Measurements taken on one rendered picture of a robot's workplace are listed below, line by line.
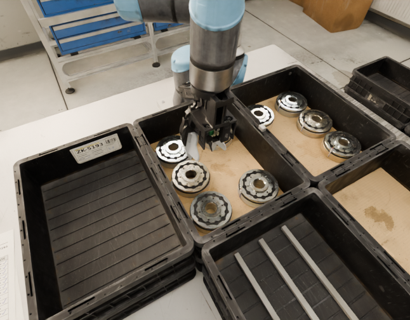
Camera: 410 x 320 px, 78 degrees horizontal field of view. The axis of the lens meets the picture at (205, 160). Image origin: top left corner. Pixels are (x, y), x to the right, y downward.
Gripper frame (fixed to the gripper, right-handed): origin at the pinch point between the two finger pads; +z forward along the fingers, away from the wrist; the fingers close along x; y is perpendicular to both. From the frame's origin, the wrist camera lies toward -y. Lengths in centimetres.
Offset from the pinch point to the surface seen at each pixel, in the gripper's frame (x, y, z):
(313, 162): 31.8, 11.3, 10.0
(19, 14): -45, -272, 62
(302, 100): 44.6, -9.4, 6.0
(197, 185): -2.4, 3.8, 9.2
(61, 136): -33, -50, 27
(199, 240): -10.2, 19.2, 2.7
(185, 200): -6.3, 4.8, 12.4
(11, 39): -62, -272, 82
